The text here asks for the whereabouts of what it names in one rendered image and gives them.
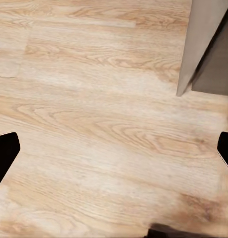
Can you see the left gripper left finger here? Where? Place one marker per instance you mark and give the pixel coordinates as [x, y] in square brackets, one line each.
[9, 148]

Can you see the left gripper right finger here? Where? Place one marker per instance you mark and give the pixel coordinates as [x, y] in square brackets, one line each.
[222, 146]

